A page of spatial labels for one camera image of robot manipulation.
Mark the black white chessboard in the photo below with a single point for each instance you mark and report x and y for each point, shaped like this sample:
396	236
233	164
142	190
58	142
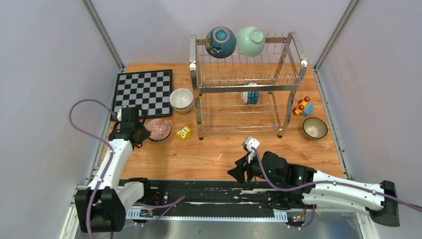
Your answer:
149	90

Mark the orange blue toy car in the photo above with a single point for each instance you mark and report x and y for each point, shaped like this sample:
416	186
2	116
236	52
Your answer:
304	107

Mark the mint green glazed bowl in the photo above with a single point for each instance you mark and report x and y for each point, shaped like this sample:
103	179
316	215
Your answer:
250	41

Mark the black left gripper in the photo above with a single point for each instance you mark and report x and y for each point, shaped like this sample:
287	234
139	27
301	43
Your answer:
145	134

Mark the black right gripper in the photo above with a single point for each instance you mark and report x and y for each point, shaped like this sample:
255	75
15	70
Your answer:
238	172

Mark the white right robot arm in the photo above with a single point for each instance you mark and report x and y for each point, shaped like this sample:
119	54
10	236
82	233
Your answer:
303	185

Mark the dark patterned rim bowl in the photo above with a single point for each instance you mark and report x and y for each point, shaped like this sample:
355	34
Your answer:
314	128

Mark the yellow green toy block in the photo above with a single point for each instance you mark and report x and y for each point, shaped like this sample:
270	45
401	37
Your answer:
184	132

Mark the steel two-tier dish rack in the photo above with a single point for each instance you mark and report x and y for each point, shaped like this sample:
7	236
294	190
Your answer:
276	74

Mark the teal white striped bowl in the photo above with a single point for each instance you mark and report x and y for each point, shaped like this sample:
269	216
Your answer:
250	98

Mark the cream bowl green leaf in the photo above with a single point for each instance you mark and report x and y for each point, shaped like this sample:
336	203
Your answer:
183	110

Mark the aluminium frame post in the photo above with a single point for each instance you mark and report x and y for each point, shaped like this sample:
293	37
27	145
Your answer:
103	33
350	9

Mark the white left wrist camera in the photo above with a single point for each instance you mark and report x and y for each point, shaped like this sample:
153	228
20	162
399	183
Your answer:
119	115

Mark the aluminium right frame post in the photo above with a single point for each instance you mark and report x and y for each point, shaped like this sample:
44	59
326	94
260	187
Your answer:
350	9

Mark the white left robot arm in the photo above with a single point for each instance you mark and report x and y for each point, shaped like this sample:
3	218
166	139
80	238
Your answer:
102	207

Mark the plain cream bowl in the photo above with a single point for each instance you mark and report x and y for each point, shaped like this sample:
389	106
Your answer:
181	98

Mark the aluminium left frame post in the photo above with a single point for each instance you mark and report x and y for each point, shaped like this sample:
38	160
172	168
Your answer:
103	33

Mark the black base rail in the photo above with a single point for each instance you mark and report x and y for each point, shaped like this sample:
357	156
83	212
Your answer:
225	199

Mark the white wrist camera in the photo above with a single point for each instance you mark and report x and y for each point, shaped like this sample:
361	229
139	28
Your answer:
119	115
250	145

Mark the dark blue glazed bowl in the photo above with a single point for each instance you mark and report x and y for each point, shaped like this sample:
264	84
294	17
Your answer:
220	42

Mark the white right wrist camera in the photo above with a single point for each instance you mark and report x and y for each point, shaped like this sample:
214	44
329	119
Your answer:
250	145

